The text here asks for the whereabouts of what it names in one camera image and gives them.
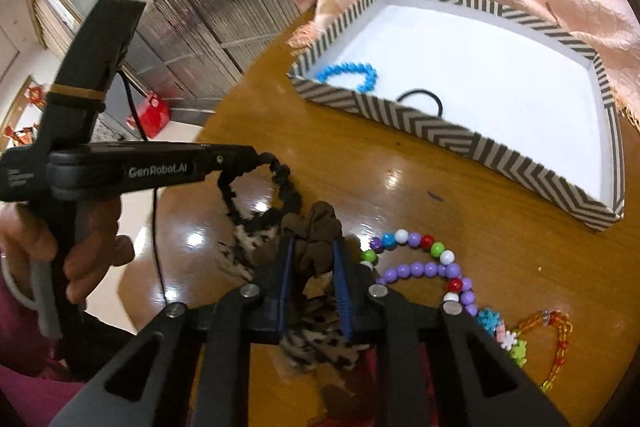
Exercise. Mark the person's left forearm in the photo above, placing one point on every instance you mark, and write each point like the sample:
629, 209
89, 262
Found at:
25, 357

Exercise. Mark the striped cardboard box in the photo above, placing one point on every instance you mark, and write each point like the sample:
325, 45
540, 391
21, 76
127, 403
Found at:
425, 127

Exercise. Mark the person's left hand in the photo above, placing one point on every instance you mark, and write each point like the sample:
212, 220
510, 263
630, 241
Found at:
100, 232

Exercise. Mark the red wall ornament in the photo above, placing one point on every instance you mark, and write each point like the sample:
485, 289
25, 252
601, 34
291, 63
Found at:
35, 94
17, 133

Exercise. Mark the red gift bag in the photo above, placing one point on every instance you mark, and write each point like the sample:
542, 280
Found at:
150, 114

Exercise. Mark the red bow hair clip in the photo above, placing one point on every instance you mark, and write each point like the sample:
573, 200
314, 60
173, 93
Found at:
370, 374

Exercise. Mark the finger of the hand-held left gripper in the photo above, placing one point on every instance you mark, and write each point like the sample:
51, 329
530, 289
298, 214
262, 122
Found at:
235, 154

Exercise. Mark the leopard print scrunchie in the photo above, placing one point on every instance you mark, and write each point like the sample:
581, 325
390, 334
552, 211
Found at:
320, 339

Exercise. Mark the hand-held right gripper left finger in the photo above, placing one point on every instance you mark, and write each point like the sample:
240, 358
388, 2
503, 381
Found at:
285, 279

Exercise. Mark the black scrunchie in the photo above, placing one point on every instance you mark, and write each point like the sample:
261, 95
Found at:
286, 187

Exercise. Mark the yellow rubber band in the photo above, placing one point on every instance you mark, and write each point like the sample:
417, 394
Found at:
75, 92

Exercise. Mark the brown scrunchie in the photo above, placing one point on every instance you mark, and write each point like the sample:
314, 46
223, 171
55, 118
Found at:
312, 237

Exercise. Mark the white wrist bangle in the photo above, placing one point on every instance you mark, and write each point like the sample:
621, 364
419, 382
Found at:
15, 289

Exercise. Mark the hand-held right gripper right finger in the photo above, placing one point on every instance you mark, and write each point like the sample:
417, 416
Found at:
343, 289

